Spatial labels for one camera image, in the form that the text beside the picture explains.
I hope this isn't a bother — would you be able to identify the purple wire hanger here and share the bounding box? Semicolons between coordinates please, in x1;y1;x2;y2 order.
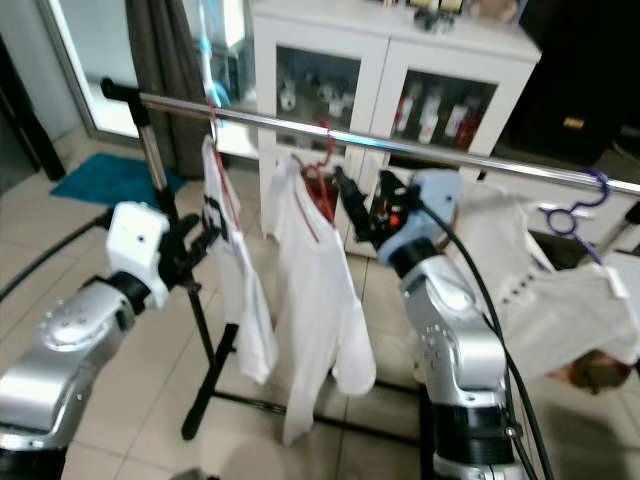
540;168;616;266

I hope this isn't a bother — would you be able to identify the white buttoned shirt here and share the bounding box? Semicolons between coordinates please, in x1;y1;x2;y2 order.
455;180;640;381

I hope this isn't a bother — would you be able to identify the white T-shirt black print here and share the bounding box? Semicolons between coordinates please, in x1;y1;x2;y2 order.
200;135;279;386

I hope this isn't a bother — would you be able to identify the teal floor mat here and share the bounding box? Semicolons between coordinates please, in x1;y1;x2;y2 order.
50;152;186;206

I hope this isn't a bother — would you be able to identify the plain white T-shirt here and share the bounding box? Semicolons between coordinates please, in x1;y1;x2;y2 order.
260;152;379;446

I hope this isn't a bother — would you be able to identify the metal clothes rack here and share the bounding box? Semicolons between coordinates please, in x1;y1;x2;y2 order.
100;78;640;480

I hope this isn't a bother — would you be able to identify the white glass door cabinet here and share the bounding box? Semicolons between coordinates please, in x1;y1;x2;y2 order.
250;0;543;256

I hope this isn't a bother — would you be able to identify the dark grey curtain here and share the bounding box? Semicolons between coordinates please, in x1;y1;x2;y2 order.
125;0;211;181

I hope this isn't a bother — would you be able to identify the small black gadget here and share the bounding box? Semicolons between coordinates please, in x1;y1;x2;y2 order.
410;5;456;31

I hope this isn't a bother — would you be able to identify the light blue hook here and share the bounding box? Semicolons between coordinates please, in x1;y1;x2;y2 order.
198;15;223;101

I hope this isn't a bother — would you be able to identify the black furniture piece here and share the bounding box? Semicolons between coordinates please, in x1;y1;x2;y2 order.
0;70;66;183

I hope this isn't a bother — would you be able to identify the tan basket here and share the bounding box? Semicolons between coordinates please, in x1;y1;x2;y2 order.
470;0;521;23

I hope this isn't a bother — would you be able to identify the black box yellow label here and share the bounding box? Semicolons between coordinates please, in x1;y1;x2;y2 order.
500;0;640;171

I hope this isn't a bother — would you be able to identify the brown bag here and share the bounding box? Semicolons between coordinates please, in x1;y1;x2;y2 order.
565;350;636;396

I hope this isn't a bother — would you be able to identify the red wire hanger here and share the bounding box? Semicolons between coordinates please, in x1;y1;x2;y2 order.
205;95;241;226
300;120;339;221

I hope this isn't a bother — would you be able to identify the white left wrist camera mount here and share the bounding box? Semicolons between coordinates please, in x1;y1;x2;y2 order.
108;202;174;311

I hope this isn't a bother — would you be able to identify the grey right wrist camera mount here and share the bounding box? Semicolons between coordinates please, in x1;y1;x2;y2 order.
380;168;463;269

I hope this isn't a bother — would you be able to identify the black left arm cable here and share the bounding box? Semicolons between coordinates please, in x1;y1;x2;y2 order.
0;208;116;301

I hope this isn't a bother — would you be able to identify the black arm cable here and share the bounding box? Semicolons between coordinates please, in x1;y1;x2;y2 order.
420;205;556;480
0;208;116;301

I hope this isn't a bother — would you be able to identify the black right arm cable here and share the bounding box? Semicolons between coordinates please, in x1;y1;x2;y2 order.
420;205;556;480

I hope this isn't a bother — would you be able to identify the glass door white frame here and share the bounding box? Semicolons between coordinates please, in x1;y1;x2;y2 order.
40;0;256;141

